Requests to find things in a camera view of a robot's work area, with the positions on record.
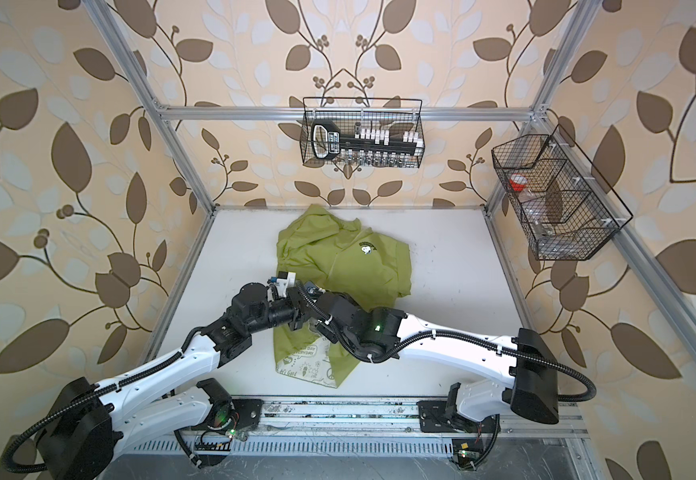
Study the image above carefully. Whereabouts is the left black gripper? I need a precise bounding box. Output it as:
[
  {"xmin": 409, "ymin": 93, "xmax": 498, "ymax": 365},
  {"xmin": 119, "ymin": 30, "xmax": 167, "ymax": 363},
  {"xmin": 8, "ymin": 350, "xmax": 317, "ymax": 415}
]
[{"xmin": 244, "ymin": 287, "xmax": 315, "ymax": 338}]

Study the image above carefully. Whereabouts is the green zip-up hooded jacket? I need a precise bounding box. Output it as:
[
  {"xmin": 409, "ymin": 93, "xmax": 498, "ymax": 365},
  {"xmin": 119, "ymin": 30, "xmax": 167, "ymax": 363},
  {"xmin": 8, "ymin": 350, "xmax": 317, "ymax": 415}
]
[{"xmin": 273, "ymin": 205, "xmax": 412, "ymax": 389}]

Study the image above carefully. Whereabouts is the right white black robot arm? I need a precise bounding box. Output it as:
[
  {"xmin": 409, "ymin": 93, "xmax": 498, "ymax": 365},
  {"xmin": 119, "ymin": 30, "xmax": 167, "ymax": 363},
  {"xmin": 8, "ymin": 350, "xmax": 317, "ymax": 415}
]
[{"xmin": 304, "ymin": 288, "xmax": 597, "ymax": 425}]

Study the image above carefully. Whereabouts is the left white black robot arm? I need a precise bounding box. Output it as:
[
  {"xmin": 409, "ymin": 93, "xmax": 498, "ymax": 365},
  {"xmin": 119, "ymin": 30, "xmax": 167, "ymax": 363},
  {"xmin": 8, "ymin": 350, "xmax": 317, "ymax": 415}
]
[{"xmin": 0, "ymin": 282, "xmax": 322, "ymax": 479}]

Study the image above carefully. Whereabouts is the black tool set in basket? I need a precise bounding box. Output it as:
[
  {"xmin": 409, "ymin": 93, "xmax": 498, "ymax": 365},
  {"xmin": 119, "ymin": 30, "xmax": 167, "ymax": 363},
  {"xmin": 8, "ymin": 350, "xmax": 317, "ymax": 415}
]
[{"xmin": 305, "ymin": 120, "xmax": 426, "ymax": 168}]

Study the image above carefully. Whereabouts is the red-capped item in basket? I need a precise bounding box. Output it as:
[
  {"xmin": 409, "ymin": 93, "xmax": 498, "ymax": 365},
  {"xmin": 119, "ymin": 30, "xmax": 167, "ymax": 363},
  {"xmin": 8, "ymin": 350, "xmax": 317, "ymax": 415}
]
[{"xmin": 509, "ymin": 173, "xmax": 529, "ymax": 194}]

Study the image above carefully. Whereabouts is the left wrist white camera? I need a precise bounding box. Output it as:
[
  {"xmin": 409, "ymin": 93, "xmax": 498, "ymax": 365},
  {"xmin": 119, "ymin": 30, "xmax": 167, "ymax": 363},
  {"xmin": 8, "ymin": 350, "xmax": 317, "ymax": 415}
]
[{"xmin": 268, "ymin": 271, "xmax": 296, "ymax": 300}]

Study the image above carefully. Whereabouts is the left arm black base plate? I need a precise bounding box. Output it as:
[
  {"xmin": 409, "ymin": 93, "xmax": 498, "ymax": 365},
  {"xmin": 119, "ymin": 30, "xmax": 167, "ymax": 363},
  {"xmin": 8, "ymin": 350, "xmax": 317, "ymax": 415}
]
[{"xmin": 200, "ymin": 398, "xmax": 263, "ymax": 434}]

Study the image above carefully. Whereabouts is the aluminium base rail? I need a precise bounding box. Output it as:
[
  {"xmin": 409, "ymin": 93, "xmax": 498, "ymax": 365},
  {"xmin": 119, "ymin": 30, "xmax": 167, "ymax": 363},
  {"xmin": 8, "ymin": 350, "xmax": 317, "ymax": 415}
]
[{"xmin": 107, "ymin": 395, "xmax": 589, "ymax": 439}]

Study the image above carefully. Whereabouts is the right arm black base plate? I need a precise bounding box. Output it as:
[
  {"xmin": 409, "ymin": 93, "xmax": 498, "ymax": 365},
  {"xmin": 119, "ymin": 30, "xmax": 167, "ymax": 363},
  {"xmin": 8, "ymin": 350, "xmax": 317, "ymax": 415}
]
[{"xmin": 417, "ymin": 400, "xmax": 500, "ymax": 434}]

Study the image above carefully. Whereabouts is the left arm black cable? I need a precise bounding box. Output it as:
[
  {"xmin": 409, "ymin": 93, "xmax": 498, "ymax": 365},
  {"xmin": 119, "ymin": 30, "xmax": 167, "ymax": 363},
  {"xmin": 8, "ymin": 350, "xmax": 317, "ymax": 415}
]
[{"xmin": 172, "ymin": 428, "xmax": 232, "ymax": 469}]

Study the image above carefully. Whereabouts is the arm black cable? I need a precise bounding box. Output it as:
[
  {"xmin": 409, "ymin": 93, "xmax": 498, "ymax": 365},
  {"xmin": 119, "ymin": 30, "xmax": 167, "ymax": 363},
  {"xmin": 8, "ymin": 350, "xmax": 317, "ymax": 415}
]
[
  {"xmin": 172, "ymin": 428, "xmax": 232, "ymax": 469},
  {"xmin": 451, "ymin": 413, "xmax": 502, "ymax": 470}
]

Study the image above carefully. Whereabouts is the black wire basket back wall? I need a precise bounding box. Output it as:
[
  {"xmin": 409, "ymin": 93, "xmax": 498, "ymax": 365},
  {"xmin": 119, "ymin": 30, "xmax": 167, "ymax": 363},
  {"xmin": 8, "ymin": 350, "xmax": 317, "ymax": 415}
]
[{"xmin": 299, "ymin": 95, "xmax": 426, "ymax": 169}]

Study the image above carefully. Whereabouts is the black wire basket wall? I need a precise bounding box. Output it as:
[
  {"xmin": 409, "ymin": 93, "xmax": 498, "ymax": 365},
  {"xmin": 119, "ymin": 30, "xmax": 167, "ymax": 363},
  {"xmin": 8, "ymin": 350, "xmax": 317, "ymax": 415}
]
[
  {"xmin": 491, "ymin": 126, "xmax": 633, "ymax": 261},
  {"xmin": 299, "ymin": 95, "xmax": 426, "ymax": 169}
]

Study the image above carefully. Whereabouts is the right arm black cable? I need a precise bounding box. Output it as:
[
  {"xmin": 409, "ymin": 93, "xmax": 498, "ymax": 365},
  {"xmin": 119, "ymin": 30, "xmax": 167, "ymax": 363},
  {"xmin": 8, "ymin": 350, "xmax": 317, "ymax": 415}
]
[{"xmin": 451, "ymin": 413, "xmax": 502, "ymax": 470}]

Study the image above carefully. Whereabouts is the aluminium frame back crossbar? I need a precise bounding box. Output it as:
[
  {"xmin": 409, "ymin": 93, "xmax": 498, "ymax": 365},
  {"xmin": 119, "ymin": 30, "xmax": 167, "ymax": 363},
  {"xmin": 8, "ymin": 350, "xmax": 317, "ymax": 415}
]
[{"xmin": 157, "ymin": 106, "xmax": 534, "ymax": 122}]

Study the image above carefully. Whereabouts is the black wire basket right wall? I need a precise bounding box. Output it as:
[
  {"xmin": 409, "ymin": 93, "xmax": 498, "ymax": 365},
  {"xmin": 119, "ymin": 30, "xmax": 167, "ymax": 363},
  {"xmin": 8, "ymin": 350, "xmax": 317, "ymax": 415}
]
[{"xmin": 491, "ymin": 126, "xmax": 633, "ymax": 261}]

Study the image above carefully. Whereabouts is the aluminium frame left post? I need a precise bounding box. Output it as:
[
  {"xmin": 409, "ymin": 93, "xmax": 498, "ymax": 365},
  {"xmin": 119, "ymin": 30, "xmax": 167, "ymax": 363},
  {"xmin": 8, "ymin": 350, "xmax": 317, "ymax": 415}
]
[{"xmin": 81, "ymin": 0, "xmax": 215, "ymax": 215}]

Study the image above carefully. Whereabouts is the aluminium frame post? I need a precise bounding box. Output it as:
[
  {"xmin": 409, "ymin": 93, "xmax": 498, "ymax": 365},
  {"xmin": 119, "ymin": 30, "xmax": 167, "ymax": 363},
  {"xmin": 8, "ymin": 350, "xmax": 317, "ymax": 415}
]
[
  {"xmin": 482, "ymin": 0, "xmax": 602, "ymax": 217},
  {"xmin": 81, "ymin": 0, "xmax": 215, "ymax": 215}
]

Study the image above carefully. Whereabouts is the aluminium frame right post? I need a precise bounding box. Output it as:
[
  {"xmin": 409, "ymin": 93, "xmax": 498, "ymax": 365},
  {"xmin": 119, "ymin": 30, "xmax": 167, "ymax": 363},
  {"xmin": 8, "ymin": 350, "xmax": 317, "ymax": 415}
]
[{"xmin": 482, "ymin": 0, "xmax": 602, "ymax": 217}]

